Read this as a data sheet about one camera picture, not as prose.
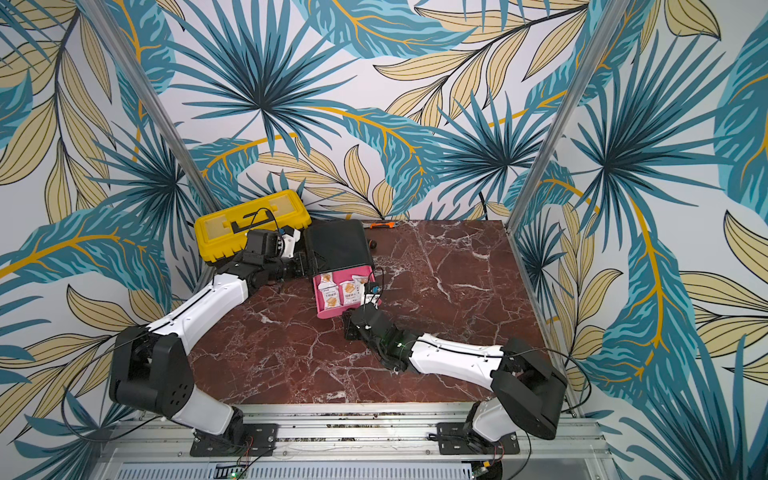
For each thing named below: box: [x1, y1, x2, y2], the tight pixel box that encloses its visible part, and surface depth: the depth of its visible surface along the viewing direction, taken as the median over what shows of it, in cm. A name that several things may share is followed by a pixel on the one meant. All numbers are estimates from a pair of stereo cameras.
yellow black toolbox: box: [194, 189, 312, 262], surface depth 98 cm
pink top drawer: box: [313, 266, 376, 319], surface depth 85 cm
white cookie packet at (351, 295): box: [339, 280, 361, 306], surface depth 86 cm
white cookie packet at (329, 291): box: [318, 272, 341, 309], surface depth 86 cm
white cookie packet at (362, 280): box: [352, 275, 369, 306], surface depth 87 cm
